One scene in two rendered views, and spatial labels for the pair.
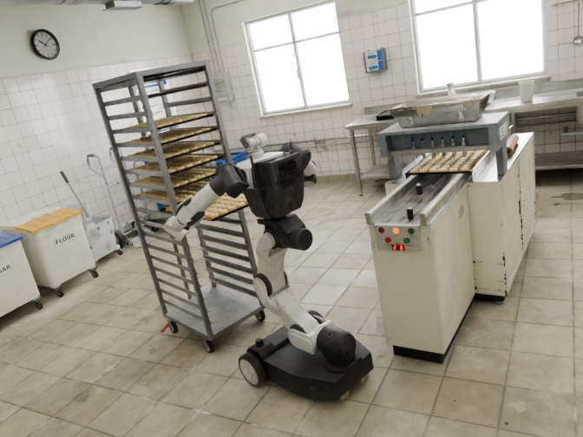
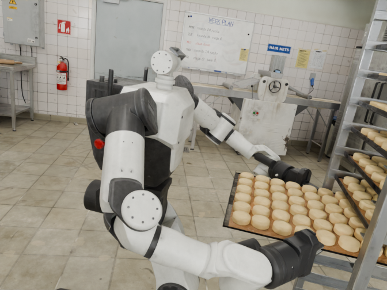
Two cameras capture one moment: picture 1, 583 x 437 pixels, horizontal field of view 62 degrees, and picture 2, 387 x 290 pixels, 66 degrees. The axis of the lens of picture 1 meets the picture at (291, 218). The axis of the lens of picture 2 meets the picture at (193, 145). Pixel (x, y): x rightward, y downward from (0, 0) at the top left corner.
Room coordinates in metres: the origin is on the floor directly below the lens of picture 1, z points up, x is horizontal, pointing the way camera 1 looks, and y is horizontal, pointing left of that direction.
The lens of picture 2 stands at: (3.26, -0.42, 1.41)
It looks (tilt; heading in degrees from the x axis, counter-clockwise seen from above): 17 degrees down; 140
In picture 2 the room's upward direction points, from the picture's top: 8 degrees clockwise
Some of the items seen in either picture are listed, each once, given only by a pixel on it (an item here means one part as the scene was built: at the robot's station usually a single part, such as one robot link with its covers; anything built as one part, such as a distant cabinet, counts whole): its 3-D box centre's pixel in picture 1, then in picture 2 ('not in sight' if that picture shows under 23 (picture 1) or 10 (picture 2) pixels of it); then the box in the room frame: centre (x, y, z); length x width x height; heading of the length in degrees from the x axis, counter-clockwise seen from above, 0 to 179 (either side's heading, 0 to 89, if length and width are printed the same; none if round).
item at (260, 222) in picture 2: not in sight; (260, 222); (2.83, 0.22, 0.99); 0.05 x 0.05 x 0.02
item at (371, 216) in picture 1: (429, 166); not in sight; (3.16, -0.98, 0.87); 2.01 x 0.03 x 0.07; 143
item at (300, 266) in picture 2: not in sight; (288, 257); (2.96, 0.17, 0.98); 0.12 x 0.10 x 0.13; 85
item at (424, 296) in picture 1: (427, 264); not in sight; (2.58, -0.73, 0.45); 0.70 x 0.34 x 0.90; 143
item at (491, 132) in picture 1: (443, 149); not in sight; (2.99, -1.03, 1.01); 0.72 x 0.33 x 0.34; 53
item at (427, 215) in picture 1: (473, 164); not in sight; (2.99, -1.22, 0.87); 2.01 x 0.03 x 0.07; 143
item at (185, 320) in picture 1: (185, 207); not in sight; (3.16, 0.69, 0.93); 0.64 x 0.51 x 1.78; 40
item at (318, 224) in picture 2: not in sight; (322, 225); (2.93, 0.37, 0.99); 0.05 x 0.05 x 0.02
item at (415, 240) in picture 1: (398, 237); not in sight; (2.29, -0.52, 0.77); 0.24 x 0.04 x 0.14; 53
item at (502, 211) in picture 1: (469, 211); not in sight; (3.37, -1.32, 0.42); 1.28 x 0.72 x 0.84; 143
